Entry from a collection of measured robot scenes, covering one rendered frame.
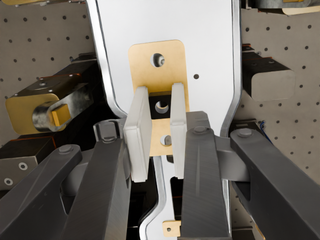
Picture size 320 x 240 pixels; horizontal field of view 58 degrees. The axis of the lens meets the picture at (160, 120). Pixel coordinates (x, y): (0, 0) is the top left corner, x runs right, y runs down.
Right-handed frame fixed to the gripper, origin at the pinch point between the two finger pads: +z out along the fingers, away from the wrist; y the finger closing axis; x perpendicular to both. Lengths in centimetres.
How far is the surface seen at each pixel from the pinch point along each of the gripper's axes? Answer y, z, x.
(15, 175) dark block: -22.0, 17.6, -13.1
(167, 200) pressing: -2.8, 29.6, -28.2
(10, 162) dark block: -22.1, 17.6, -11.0
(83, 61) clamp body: -20, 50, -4
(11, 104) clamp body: -22.5, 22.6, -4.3
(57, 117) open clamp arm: -15.2, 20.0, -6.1
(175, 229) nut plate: -1.9, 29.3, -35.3
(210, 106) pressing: 6.2, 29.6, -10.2
